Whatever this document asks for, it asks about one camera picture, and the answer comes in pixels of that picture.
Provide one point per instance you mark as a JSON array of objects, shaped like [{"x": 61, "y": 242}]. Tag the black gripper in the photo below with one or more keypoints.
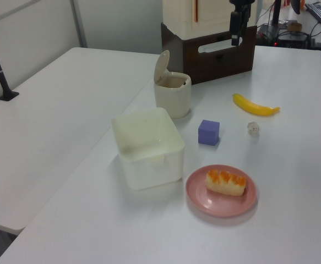
[{"x": 241, "y": 3}]

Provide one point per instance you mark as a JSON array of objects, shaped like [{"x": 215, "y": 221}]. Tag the cream trash can with lid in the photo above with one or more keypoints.
[{"x": 174, "y": 101}]

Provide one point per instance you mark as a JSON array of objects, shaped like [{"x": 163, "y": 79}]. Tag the black monitor stand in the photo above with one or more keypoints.
[{"x": 276, "y": 11}]

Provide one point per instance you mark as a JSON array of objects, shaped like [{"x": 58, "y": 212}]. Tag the dark brown storage crate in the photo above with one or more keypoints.
[{"x": 218, "y": 66}]

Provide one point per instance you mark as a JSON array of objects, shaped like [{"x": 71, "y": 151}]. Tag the small brown cardboard item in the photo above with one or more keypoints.
[{"x": 294, "y": 26}]

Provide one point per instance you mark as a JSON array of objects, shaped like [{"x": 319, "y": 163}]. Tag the black electronics box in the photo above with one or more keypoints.
[{"x": 292, "y": 41}]

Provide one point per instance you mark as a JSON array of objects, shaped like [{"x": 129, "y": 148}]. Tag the cream toy fridge appliance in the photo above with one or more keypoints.
[{"x": 182, "y": 16}]

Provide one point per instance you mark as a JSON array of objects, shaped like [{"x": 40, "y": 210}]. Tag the yellow banana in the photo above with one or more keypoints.
[{"x": 252, "y": 107}]

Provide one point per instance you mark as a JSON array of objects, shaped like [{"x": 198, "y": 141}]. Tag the crumpled white paper ball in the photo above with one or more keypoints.
[{"x": 253, "y": 129}]

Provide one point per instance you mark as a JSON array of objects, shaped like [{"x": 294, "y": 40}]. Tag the purple cube block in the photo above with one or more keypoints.
[{"x": 208, "y": 133}]

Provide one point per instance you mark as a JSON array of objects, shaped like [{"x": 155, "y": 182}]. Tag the glazed bread loaf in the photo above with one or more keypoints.
[{"x": 226, "y": 182}]

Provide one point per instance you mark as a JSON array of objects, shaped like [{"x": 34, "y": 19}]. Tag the white square plastic container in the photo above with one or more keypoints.
[{"x": 149, "y": 176}]

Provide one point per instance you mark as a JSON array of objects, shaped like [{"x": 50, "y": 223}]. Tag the pink round plate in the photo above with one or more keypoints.
[{"x": 218, "y": 206}]

